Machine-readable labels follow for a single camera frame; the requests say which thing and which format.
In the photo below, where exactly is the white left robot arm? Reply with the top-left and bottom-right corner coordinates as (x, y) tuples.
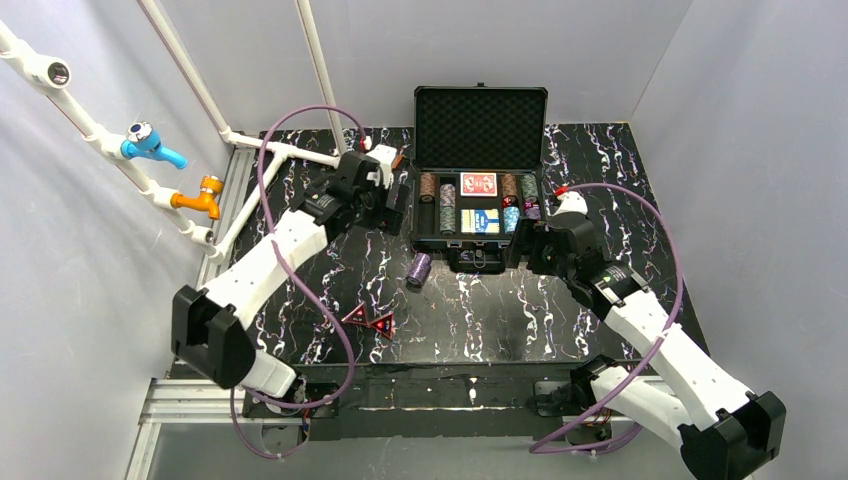
(171, 145), (410, 399)

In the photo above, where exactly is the aluminium rail frame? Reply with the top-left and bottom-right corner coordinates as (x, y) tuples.
(123, 146), (755, 480)

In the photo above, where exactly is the purple chip stack in case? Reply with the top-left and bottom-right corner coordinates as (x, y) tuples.
(525, 205), (542, 220)

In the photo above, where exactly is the red triangle dealer button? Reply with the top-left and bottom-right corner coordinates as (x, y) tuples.
(341, 302), (370, 327)

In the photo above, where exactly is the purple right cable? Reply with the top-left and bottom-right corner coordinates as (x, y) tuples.
(528, 183), (686, 456)

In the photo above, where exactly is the orange tap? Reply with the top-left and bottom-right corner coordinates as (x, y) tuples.
(170, 176), (225, 220)

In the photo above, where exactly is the blue tap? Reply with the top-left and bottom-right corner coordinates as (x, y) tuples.
(120, 121), (188, 170)

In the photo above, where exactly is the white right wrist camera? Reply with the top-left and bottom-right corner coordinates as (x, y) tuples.
(548, 186), (588, 227)

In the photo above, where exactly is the brown chip stack in case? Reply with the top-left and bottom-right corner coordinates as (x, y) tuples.
(500, 174), (518, 198)

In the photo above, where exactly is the purple chip stack on table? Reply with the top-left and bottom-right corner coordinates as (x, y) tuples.
(406, 252), (432, 287)

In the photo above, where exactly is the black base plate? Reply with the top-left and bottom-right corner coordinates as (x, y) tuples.
(241, 360), (637, 443)

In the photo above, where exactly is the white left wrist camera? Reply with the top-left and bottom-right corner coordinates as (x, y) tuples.
(366, 144), (398, 190)

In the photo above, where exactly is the white pvc pipe frame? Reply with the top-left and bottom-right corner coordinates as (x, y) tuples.
(0, 0), (346, 264)

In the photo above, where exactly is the red card deck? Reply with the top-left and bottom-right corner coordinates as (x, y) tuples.
(460, 172), (498, 198)

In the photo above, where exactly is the black poker case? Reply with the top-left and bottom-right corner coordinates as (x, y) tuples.
(410, 84), (548, 274)

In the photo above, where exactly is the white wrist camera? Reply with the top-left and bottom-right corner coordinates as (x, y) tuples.
(366, 144), (398, 190)
(548, 186), (588, 227)

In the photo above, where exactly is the brown chip stack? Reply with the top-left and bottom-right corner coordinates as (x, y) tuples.
(500, 174), (518, 198)
(419, 173), (436, 203)

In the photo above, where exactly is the dark green chip stack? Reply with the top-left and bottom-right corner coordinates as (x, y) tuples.
(439, 205), (457, 235)

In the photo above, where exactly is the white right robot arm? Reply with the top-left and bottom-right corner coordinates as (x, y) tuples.
(507, 212), (786, 479)

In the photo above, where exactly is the light blue chip stack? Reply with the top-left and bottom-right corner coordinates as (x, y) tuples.
(503, 205), (521, 234)

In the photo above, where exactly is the blue card deck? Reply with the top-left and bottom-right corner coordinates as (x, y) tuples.
(459, 209), (501, 235)

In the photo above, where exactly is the grey pink chip stack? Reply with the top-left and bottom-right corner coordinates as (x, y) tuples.
(439, 183), (456, 208)

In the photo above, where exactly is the green chip stack in case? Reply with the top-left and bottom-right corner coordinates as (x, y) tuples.
(520, 174), (539, 203)

